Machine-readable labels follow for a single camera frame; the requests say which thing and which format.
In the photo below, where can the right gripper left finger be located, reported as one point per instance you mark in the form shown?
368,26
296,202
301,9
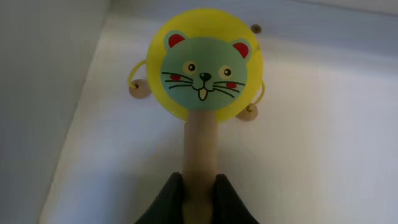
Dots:
168,205

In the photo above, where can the white shelf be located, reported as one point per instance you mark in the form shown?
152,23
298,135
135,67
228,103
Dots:
311,124

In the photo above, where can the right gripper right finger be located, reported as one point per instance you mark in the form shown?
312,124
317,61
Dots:
230,205

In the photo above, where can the yellow rattle drum toy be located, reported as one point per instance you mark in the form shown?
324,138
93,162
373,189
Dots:
203,71

